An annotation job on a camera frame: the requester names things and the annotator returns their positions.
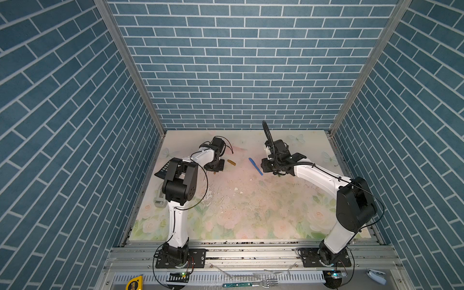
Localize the blue pen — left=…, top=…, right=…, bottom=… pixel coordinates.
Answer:
left=252, top=163, right=263, bottom=176

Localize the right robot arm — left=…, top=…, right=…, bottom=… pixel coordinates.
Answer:
left=261, top=140, right=378, bottom=267

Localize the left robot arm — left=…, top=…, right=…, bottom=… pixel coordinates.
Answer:
left=155, top=136, right=227, bottom=267

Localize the black calculator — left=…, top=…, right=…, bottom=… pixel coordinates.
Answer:
left=154, top=161, right=170, bottom=180

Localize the white blue stapler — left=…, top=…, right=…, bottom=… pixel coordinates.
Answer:
left=366, top=269, right=387, bottom=285

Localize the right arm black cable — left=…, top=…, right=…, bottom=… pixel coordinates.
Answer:
left=261, top=120, right=291, bottom=175

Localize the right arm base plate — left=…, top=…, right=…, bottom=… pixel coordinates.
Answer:
left=296, top=247, right=352, bottom=268

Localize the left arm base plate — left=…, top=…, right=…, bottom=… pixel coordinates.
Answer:
left=155, top=248, right=207, bottom=269

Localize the green handled fork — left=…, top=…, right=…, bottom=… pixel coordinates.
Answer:
left=222, top=279, right=279, bottom=288

